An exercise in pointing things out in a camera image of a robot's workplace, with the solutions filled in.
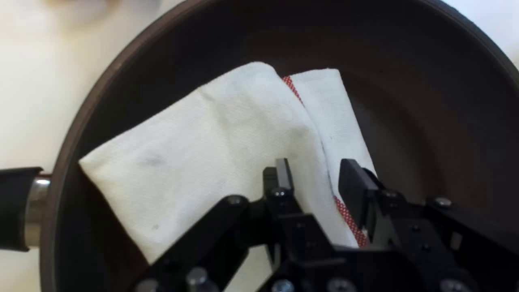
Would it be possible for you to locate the white towel with red stripe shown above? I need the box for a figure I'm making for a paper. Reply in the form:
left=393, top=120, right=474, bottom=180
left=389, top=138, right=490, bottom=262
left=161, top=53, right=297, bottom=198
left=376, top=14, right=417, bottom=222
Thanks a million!
left=80, top=61, right=373, bottom=262

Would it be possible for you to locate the black frying pan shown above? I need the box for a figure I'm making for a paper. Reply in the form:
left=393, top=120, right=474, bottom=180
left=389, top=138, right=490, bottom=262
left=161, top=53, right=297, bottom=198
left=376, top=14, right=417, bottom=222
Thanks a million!
left=0, top=0, right=519, bottom=292

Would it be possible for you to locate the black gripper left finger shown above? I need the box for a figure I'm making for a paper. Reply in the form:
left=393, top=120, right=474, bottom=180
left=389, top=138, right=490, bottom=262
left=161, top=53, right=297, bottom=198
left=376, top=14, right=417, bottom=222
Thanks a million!
left=263, top=159, right=294, bottom=198

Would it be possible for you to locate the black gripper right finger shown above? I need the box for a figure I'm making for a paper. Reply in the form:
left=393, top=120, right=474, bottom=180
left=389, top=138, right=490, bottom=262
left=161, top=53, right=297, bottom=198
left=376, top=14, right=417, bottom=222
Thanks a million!
left=339, top=159, right=383, bottom=238

